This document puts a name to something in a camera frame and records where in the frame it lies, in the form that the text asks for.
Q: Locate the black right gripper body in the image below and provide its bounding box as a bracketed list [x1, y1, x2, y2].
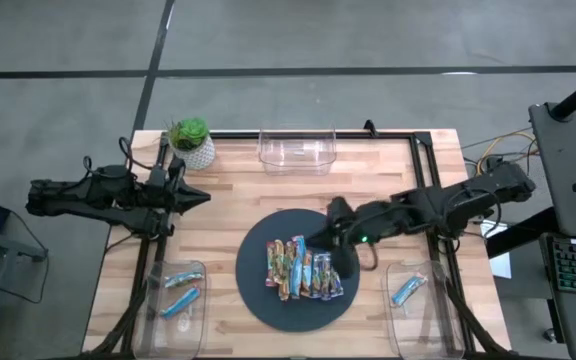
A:
[347, 204, 409, 246]

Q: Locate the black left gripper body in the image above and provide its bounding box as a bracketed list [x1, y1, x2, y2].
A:
[132, 167, 177, 214]

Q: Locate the granola bar dark-blue-ended wrapper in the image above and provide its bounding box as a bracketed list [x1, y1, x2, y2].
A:
[330, 269, 345, 299]
[320, 252, 333, 301]
[273, 238, 286, 281]

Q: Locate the potted succulent white patterned pot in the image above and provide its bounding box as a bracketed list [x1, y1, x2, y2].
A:
[166, 117, 217, 171]

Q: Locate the clear plastic bin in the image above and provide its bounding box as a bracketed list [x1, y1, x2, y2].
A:
[132, 259, 209, 360]
[257, 124, 338, 177]
[385, 259, 467, 360]

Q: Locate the round dark blue woven placemat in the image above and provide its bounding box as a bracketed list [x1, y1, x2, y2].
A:
[235, 208, 362, 334]

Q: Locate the small black clamp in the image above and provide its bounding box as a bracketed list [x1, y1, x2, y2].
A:
[361, 118, 382, 139]

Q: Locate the white paper sheet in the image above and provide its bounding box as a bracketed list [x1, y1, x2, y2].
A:
[480, 219, 513, 280]

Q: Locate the black diagonal stand beam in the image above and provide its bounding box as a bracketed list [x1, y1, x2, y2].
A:
[485, 207, 559, 260]

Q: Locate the grey metal stand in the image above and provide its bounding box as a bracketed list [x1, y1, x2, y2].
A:
[0, 224, 49, 360]

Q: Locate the dark grey side table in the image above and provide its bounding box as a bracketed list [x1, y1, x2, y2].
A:
[527, 101, 576, 360]

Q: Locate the yellow cable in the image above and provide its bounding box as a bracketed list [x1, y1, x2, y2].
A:
[475, 130, 537, 174]

